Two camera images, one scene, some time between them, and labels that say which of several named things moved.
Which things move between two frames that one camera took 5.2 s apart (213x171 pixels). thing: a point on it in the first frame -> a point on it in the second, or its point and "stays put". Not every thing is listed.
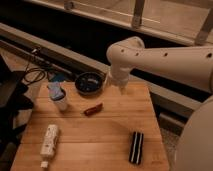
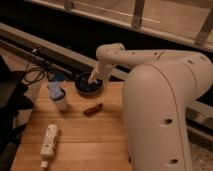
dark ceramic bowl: [89, 83] stays put
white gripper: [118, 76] -> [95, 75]
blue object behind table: [59, 77] stays put
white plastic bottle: [49, 143] stays put
